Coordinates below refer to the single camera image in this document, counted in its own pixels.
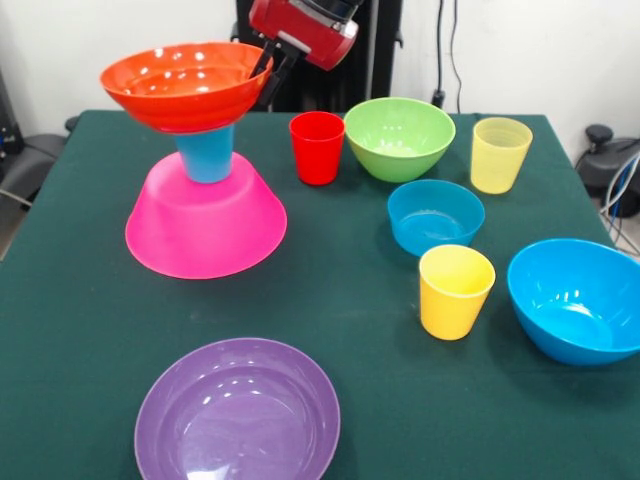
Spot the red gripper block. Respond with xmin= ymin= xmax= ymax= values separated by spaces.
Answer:
xmin=248 ymin=0 xmax=360 ymax=107

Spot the orange plastic bowl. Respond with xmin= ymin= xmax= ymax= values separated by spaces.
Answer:
xmin=99 ymin=41 xmax=275 ymax=135

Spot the blue plastic cup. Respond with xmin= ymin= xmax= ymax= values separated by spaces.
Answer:
xmin=173 ymin=123 xmax=236 ymax=185

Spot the pink plastic bowl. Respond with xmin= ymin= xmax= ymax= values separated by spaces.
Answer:
xmin=124 ymin=151 xmax=289 ymax=280

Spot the red plastic cup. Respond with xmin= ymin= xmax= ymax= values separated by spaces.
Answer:
xmin=288 ymin=110 xmax=347 ymax=187

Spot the green plastic bowl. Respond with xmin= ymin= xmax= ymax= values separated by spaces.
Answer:
xmin=343 ymin=96 xmax=457 ymax=184

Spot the dark green table cloth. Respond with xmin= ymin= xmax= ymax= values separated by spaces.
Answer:
xmin=0 ymin=110 xmax=640 ymax=480

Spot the small dark blue bowl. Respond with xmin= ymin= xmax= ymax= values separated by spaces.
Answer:
xmin=386 ymin=179 xmax=487 ymax=258

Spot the translucent yellow-green plastic cup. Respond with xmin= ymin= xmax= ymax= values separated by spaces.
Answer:
xmin=469 ymin=116 xmax=534 ymax=195

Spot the black floor device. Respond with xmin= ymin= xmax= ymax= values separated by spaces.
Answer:
xmin=574 ymin=124 xmax=640 ymax=219
xmin=0 ymin=67 xmax=81 ymax=206

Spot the yellow plastic cup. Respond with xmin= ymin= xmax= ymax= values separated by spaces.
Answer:
xmin=418 ymin=243 xmax=497 ymax=342

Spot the purple plastic bowl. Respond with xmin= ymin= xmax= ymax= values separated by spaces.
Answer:
xmin=133 ymin=337 xmax=342 ymax=480

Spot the large light blue bowl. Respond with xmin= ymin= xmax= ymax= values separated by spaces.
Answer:
xmin=506 ymin=237 xmax=640 ymax=367

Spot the thick black wall cable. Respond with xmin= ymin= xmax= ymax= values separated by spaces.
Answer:
xmin=430 ymin=0 xmax=447 ymax=108

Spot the bundle of blue white cables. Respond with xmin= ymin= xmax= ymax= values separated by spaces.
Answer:
xmin=598 ymin=149 xmax=640 ymax=254

